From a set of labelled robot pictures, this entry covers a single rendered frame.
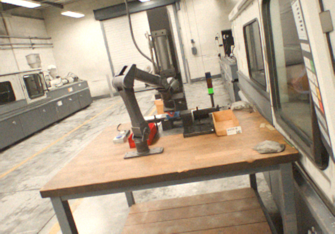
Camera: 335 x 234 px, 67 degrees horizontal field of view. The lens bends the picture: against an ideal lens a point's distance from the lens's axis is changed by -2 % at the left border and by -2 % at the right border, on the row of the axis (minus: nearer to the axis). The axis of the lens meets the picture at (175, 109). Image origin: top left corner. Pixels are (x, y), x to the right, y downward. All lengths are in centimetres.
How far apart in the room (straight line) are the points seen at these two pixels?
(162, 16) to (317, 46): 127
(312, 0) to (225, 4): 1041
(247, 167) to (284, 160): 15
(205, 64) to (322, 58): 1032
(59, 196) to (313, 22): 118
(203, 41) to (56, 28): 632
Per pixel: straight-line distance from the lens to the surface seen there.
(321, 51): 53
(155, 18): 169
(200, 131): 145
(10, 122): 702
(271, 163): 112
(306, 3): 53
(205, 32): 1080
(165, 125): 165
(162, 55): 159
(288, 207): 127
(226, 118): 161
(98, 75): 1184
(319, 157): 76
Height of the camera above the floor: 137
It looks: 12 degrees down
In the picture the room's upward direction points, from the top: 11 degrees counter-clockwise
